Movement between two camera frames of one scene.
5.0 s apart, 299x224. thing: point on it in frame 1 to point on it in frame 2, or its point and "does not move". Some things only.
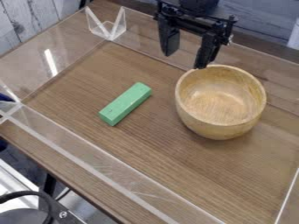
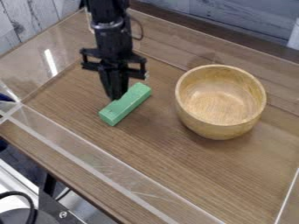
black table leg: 50,185 does not move
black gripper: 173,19 to 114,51
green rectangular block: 126,103 does not move
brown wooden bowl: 220,101 does not move
